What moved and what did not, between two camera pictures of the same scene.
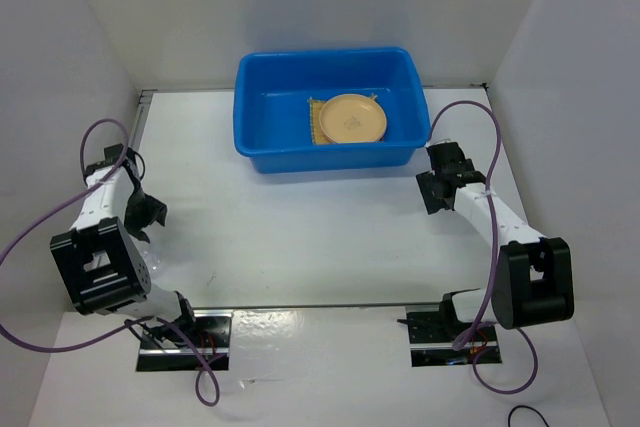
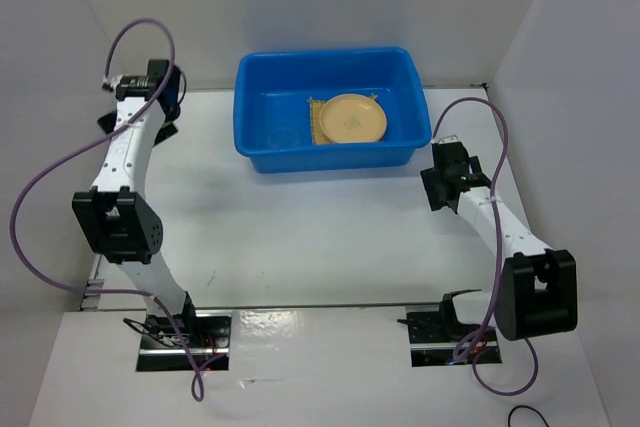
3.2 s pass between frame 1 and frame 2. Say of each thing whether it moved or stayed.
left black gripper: moved
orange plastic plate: stayed
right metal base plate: stayed
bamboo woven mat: stayed
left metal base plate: stayed
